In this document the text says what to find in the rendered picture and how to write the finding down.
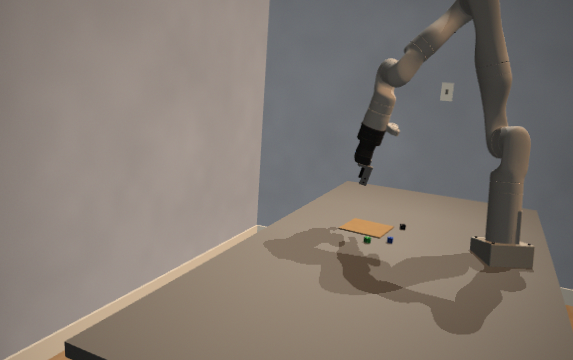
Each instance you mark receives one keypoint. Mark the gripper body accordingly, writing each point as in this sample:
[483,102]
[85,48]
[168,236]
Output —
[371,133]

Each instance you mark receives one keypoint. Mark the tan square mat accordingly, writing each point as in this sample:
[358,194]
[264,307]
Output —
[365,227]

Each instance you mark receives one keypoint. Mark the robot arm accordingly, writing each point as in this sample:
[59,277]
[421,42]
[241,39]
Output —
[510,144]

